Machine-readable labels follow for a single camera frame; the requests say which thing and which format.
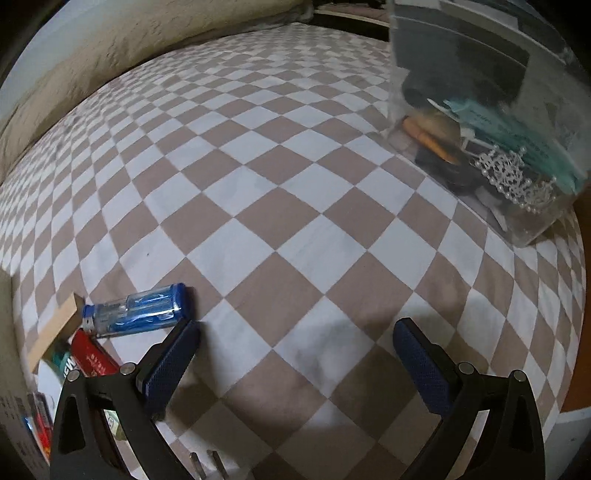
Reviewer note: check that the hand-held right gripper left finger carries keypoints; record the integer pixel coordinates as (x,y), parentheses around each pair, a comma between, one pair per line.
(168,364)

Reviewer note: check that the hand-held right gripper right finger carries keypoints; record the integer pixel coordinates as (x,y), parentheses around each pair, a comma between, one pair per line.
(425,364)

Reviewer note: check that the blue transparent lighter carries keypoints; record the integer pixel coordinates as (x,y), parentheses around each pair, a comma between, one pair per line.
(134,314)

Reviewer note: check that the clear plastic container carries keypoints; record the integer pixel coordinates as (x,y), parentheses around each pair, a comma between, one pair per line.
(485,69)

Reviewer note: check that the red lighter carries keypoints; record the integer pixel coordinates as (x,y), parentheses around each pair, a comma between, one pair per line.
(94,355)

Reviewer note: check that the green white packet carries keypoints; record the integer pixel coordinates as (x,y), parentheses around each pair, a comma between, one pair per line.
(62,360)

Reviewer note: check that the wooden stick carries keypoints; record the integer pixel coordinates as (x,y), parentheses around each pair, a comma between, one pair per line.
(53,332)

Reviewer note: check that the pearl tiara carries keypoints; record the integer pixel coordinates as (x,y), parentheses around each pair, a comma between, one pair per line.
(510,175)

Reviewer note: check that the teal packet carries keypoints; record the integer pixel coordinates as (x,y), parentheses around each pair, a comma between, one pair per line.
(517,134)

